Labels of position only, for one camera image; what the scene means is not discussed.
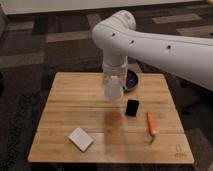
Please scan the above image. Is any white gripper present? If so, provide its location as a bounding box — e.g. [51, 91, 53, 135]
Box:
[102, 56, 128, 86]

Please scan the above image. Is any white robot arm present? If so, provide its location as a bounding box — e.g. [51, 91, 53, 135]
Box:
[92, 10, 213, 91]

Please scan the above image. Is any black eraser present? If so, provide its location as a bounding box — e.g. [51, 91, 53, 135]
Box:
[125, 99, 139, 117]

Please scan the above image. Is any blue bowl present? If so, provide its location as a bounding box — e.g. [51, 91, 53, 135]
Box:
[124, 70, 139, 91]

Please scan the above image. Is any wooden table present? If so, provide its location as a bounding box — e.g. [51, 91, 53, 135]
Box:
[28, 72, 194, 164]

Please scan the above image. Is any orange carrot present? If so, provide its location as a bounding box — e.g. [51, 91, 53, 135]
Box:
[147, 112, 158, 136]

